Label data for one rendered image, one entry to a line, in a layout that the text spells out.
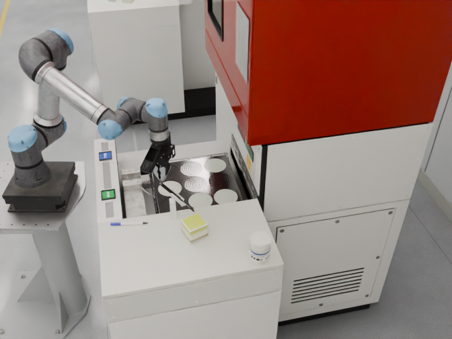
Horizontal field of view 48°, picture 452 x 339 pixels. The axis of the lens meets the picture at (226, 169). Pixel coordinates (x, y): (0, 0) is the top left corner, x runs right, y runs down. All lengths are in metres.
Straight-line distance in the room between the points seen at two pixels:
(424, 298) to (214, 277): 1.61
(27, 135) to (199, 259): 0.88
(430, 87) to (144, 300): 1.27
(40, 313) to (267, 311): 1.42
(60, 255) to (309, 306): 1.25
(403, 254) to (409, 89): 1.51
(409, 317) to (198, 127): 2.15
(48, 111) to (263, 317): 1.19
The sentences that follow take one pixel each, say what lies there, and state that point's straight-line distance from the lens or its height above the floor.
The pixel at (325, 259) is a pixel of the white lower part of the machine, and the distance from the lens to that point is 2.45.
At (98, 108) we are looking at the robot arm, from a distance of 1.86.
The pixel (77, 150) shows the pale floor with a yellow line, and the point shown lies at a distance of 4.03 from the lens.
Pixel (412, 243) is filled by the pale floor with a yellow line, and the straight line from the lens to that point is 3.37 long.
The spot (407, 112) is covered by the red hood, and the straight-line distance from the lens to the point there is 2.05.
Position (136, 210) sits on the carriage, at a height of 0.88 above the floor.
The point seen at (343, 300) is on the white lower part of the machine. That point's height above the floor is 0.16.
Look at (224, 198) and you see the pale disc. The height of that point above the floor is 0.90.
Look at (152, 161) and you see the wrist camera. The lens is 1.95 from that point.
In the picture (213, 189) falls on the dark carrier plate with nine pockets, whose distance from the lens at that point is 2.16.
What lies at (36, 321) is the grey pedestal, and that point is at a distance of 2.97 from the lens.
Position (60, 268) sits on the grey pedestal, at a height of 0.39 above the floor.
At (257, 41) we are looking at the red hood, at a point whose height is 1.63.
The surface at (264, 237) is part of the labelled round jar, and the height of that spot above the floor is 1.06.
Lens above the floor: 2.33
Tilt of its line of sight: 39 degrees down
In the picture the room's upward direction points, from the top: straight up
